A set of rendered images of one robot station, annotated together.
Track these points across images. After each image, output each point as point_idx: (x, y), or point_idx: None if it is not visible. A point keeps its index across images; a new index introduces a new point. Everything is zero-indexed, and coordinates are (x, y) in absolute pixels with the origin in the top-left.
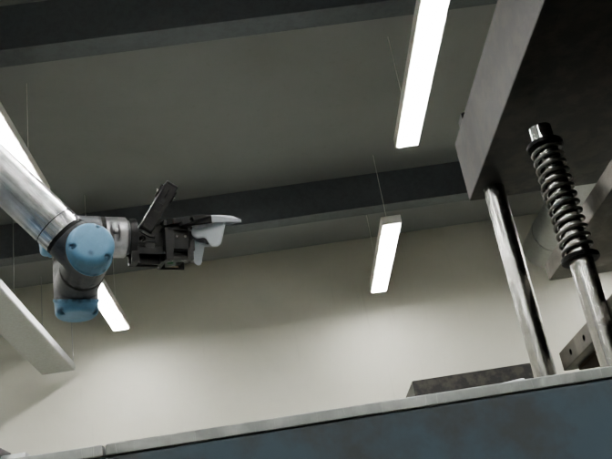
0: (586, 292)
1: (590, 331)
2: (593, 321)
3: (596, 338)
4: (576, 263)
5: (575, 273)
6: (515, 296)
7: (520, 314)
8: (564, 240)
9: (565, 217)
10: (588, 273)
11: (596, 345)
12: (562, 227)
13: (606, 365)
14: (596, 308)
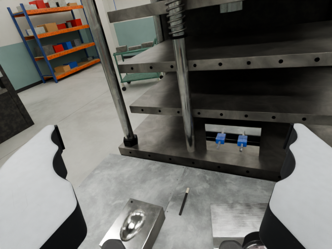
0: (183, 57)
1: (181, 76)
2: (184, 72)
3: (185, 80)
4: (181, 40)
5: (179, 46)
6: (96, 32)
7: (100, 43)
8: (179, 25)
9: (179, 9)
10: (185, 47)
11: (184, 83)
12: (177, 16)
13: (186, 93)
14: (186, 65)
